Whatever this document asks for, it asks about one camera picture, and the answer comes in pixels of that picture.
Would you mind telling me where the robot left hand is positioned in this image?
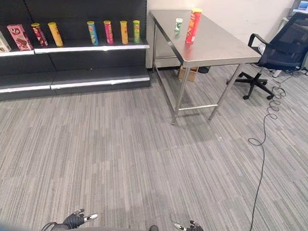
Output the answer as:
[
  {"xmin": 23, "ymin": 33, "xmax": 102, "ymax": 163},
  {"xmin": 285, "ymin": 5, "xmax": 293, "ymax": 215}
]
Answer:
[{"xmin": 62, "ymin": 207, "xmax": 99, "ymax": 231}]

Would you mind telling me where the cardboard box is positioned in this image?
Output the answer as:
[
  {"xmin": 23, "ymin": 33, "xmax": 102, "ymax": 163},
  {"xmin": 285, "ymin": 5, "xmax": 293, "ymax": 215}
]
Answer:
[{"xmin": 177, "ymin": 65, "xmax": 199, "ymax": 83}]

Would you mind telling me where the black store shelf unit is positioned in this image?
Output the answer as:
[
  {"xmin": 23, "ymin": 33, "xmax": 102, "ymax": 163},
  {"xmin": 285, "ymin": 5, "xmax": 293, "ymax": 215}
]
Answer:
[{"xmin": 0, "ymin": 0, "xmax": 156, "ymax": 112}]

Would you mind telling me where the stainless steel table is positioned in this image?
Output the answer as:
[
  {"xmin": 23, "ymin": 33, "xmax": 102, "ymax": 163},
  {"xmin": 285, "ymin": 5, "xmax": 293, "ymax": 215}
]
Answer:
[{"xmin": 141, "ymin": 7, "xmax": 264, "ymax": 131}]

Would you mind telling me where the blue chips can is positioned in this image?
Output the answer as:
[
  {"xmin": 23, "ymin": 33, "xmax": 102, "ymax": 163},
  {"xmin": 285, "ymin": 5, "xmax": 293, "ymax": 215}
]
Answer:
[{"xmin": 85, "ymin": 20, "xmax": 101, "ymax": 46}]

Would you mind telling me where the maroon chips can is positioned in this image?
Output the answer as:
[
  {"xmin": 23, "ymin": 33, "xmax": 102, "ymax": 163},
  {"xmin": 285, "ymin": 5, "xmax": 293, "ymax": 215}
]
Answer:
[{"xmin": 30, "ymin": 22, "xmax": 50, "ymax": 48}]

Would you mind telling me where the pink cookie box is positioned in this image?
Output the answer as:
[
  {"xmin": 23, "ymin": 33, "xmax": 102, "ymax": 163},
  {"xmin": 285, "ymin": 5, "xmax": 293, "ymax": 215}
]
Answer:
[{"xmin": 5, "ymin": 23, "xmax": 35, "ymax": 52}]

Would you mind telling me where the pink chips can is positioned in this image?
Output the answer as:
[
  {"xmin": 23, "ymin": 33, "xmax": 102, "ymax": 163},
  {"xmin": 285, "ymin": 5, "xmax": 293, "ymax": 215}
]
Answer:
[{"xmin": 101, "ymin": 20, "xmax": 116, "ymax": 45}]

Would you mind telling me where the yellow orange chips can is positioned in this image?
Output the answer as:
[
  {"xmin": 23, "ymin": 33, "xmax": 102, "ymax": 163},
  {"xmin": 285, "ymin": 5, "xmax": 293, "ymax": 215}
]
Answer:
[{"xmin": 118, "ymin": 20, "xmax": 131, "ymax": 45}]

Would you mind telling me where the green chips can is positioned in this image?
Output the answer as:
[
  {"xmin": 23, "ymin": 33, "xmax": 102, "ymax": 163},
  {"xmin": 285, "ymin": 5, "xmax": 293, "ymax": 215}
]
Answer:
[{"xmin": 131, "ymin": 19, "xmax": 143, "ymax": 44}]

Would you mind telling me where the tall red chips can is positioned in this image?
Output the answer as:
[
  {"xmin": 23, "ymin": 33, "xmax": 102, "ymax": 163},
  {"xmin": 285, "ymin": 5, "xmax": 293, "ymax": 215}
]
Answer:
[{"xmin": 185, "ymin": 7, "xmax": 203, "ymax": 44}]

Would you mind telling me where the black mesh office chair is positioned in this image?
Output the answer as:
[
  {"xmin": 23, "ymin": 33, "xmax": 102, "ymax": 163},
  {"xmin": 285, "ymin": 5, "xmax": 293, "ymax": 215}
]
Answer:
[{"xmin": 225, "ymin": 7, "xmax": 308, "ymax": 104}]

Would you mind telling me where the small green white can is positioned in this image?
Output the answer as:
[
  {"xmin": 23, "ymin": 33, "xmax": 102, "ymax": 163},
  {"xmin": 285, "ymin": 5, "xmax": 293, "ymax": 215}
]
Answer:
[{"xmin": 174, "ymin": 17, "xmax": 183, "ymax": 33}]

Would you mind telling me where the computer monitor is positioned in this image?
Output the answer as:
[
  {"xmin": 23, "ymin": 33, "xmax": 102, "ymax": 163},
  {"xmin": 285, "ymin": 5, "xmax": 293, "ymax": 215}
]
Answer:
[{"xmin": 291, "ymin": 0, "xmax": 308, "ymax": 14}]

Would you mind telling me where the long black floor cable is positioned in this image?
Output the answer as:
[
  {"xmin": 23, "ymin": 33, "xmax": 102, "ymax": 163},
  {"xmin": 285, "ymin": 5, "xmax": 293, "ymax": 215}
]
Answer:
[{"xmin": 242, "ymin": 64, "xmax": 301, "ymax": 231}]

